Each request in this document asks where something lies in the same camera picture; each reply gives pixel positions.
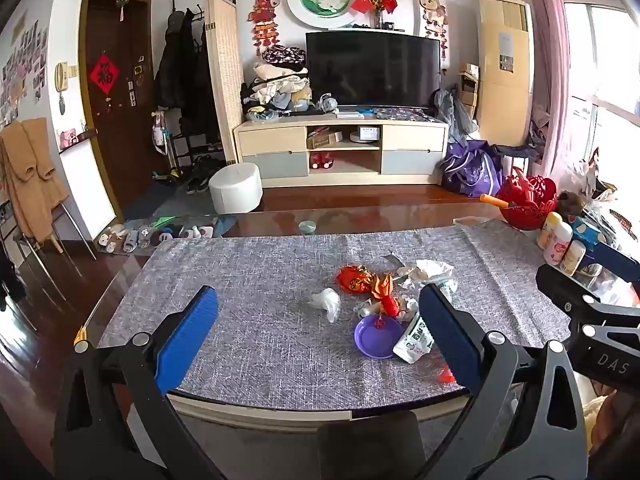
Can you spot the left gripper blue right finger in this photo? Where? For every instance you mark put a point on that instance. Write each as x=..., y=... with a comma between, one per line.
x=456, y=334

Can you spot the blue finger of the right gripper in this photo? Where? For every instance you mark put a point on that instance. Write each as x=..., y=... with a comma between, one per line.
x=622, y=266

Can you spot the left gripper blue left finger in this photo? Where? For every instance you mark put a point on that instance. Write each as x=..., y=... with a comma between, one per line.
x=180, y=337

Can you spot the white green snack pouch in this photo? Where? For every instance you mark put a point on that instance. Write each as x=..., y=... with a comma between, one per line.
x=417, y=341

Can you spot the red lantern ornament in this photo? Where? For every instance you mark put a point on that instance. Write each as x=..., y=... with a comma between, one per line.
x=388, y=308

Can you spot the purple plastic plate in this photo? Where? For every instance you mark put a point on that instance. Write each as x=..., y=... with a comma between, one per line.
x=375, y=336

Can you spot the red gold foil wrapper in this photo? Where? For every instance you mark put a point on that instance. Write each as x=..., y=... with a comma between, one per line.
x=355, y=280

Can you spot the black trash bin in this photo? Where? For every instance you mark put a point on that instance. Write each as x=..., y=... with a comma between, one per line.
x=381, y=447

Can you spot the small cream bottle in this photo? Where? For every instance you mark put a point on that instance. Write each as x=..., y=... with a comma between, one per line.
x=573, y=257

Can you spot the white pink bottle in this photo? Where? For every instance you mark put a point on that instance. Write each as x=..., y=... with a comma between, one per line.
x=558, y=243

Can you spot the cream yellow bottle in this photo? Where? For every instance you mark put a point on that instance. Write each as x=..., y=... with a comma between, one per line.
x=552, y=220

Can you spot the red plastic basket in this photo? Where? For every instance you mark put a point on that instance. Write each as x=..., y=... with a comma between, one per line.
x=529, y=199

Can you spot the crumpled white tissue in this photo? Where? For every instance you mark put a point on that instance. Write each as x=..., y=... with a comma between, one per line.
x=424, y=272

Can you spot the orange folded paper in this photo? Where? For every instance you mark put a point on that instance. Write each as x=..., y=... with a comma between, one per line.
x=381, y=286

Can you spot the grey woven table mat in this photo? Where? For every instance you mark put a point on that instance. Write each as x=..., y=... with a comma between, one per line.
x=272, y=348

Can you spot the purple bag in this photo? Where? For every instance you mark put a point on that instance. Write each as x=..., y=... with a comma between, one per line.
x=471, y=168

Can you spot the white round stool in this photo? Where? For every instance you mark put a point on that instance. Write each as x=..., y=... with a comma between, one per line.
x=236, y=189

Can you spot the tan coat on chair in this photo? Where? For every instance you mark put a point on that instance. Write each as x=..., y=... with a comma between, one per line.
x=29, y=176

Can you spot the cream standing air conditioner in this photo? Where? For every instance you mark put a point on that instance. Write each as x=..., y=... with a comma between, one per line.
x=507, y=70

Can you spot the cream tv cabinet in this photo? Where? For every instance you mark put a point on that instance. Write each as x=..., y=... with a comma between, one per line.
x=325, y=150

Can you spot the coat rack with dark coats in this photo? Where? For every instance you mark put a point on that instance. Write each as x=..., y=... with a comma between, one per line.
x=185, y=123

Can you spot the pile of clothes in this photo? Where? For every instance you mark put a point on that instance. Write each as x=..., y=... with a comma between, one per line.
x=281, y=88

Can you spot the black flat television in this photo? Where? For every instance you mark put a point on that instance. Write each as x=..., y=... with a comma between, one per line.
x=357, y=67

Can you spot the dark brown door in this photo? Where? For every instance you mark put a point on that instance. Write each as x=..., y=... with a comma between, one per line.
x=116, y=85

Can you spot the folding screen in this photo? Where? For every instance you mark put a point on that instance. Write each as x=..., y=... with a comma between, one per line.
x=226, y=71

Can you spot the orange handled tool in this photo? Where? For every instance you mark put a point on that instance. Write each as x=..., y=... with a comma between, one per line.
x=494, y=201

